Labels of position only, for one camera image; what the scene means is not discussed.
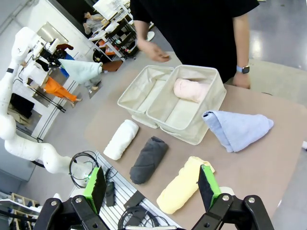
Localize person's right forearm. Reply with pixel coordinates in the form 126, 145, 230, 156
133, 20, 151, 48

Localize person in black shirt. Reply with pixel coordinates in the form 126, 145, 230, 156
129, 0, 261, 83

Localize black shelving rack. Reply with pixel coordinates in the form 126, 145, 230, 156
92, 0, 141, 62

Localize cream fabric storage bin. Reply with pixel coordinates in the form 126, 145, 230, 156
145, 64, 227, 146
117, 65, 175, 127

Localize black coiled cable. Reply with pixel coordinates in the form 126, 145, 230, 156
69, 150, 99, 189
117, 206, 170, 229

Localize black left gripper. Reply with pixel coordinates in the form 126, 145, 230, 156
40, 48, 62, 69

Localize seated person in grey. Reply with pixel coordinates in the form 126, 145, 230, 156
83, 11, 104, 35

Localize black metal bracket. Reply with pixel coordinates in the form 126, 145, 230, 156
123, 191, 146, 209

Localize figure in orange trousers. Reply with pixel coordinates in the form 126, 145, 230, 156
21, 57, 83, 108

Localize pink rolled towel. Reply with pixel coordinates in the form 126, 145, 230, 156
173, 78, 209, 104

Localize yellow towel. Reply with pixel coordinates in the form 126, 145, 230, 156
156, 156, 216, 215

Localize person's right hand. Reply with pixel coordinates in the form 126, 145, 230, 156
138, 39, 170, 63

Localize dark grey towel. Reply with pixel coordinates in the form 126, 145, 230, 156
129, 136, 169, 185

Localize black garment pile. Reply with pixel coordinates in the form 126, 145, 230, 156
9, 93, 35, 119

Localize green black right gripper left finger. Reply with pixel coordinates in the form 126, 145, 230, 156
33, 166, 108, 230

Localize blue triangle towel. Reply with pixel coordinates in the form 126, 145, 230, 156
202, 110, 274, 153

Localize small black controller box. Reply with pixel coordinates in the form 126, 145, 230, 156
105, 181, 116, 207

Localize aluminium rail base plate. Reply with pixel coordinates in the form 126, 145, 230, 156
69, 153, 184, 230

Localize mint green towel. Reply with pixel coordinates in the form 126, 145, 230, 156
59, 58, 104, 84

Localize person's left hand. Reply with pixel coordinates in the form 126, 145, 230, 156
232, 71, 252, 90

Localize white towel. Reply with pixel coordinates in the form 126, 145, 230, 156
103, 119, 140, 161

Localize person white shirt grey trousers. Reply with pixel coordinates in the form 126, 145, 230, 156
83, 62, 103, 93

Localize person's left forearm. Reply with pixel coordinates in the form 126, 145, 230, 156
232, 14, 251, 70

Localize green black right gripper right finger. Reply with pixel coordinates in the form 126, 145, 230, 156
191, 164, 275, 230

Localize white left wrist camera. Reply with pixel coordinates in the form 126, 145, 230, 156
33, 38, 60, 57

